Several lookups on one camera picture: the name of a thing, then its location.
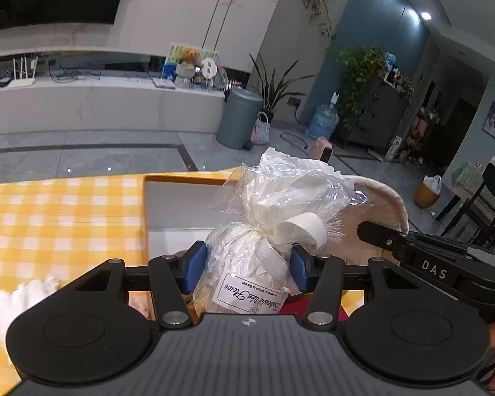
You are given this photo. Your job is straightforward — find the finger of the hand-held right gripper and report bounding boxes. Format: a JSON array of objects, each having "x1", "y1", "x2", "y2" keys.
[{"x1": 357, "y1": 220, "x2": 413, "y2": 260}]

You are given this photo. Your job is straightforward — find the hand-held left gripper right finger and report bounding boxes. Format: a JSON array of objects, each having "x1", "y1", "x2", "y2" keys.
[{"x1": 290, "y1": 245, "x2": 421, "y2": 326}]

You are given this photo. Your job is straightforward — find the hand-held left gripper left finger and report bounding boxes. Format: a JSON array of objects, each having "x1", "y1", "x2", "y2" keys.
[{"x1": 72, "y1": 240, "x2": 209, "y2": 331}]

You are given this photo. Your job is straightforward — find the clear plastic gift bag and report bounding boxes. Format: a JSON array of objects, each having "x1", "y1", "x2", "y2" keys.
[{"x1": 192, "y1": 146, "x2": 370, "y2": 314}]

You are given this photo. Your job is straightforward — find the white tissue paper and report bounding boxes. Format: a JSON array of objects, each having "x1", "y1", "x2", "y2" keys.
[{"x1": 0, "y1": 276, "x2": 60, "y2": 366}]

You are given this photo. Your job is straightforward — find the orange wastebasket with white bag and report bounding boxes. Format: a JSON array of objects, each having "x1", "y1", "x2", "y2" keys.
[{"x1": 414, "y1": 175, "x2": 443, "y2": 209}]

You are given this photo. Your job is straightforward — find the black chair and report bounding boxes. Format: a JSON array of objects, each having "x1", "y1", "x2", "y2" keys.
[{"x1": 435, "y1": 163, "x2": 495, "y2": 252}]

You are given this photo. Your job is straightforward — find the green patterned table cover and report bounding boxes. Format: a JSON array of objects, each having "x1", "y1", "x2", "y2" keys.
[{"x1": 453, "y1": 162, "x2": 485, "y2": 192}]

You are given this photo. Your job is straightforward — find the dark shelf with decorations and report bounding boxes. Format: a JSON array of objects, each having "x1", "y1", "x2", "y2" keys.
[{"x1": 410, "y1": 107, "x2": 446, "y2": 170}]

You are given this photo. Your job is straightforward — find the dark grey cabinet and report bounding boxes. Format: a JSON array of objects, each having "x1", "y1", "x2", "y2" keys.
[{"x1": 340, "y1": 76, "x2": 411, "y2": 161}]

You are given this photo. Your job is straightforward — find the blue water jug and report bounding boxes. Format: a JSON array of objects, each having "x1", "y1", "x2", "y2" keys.
[{"x1": 305, "y1": 92, "x2": 340, "y2": 141}]

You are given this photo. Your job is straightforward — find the yellow checkered tablecloth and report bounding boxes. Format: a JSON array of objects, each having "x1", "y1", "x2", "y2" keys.
[{"x1": 0, "y1": 168, "x2": 364, "y2": 396}]

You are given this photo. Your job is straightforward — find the pastel woven basket bag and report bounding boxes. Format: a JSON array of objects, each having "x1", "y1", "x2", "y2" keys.
[{"x1": 251, "y1": 111, "x2": 273, "y2": 144}]

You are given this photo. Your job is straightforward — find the grey trash bin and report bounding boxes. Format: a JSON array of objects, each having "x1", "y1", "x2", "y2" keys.
[{"x1": 215, "y1": 86, "x2": 265, "y2": 150}]

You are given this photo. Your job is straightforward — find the bushy green potted plant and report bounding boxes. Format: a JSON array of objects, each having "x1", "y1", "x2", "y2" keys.
[{"x1": 336, "y1": 46, "x2": 386, "y2": 128}]

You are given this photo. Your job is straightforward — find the long-leaf potted plant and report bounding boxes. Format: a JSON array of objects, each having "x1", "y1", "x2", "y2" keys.
[{"x1": 247, "y1": 53, "x2": 316, "y2": 122}]

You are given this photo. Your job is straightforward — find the grey stand under bear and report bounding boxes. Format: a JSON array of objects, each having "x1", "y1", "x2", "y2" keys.
[{"x1": 175, "y1": 66, "x2": 196, "y2": 88}]

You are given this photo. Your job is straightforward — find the white marble television console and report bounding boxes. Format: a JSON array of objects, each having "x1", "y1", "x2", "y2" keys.
[{"x1": 0, "y1": 76, "x2": 227, "y2": 137}]

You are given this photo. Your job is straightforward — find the white round desk fan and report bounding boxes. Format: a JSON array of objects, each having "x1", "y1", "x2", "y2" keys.
[{"x1": 201, "y1": 58, "x2": 218, "y2": 87}]

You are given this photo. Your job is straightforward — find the brown teddy bear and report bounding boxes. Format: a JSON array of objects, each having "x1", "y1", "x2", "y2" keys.
[{"x1": 177, "y1": 47, "x2": 201, "y2": 69}]

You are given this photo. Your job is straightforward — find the green printed board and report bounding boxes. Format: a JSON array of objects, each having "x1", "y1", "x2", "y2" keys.
[{"x1": 167, "y1": 42, "x2": 219, "y2": 79}]

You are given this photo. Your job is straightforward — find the hanging vine plant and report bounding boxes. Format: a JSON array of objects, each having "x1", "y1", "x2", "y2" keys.
[{"x1": 294, "y1": 0, "x2": 340, "y2": 50}]

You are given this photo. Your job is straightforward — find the white router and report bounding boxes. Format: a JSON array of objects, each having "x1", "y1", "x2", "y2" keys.
[{"x1": 9, "y1": 55, "x2": 38, "y2": 88}]

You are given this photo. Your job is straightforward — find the black floor cable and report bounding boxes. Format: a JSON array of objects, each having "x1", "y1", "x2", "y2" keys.
[{"x1": 280, "y1": 131, "x2": 310, "y2": 150}]

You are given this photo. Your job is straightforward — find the black cables on console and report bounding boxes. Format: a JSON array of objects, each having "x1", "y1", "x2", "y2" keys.
[{"x1": 49, "y1": 60, "x2": 102, "y2": 81}]

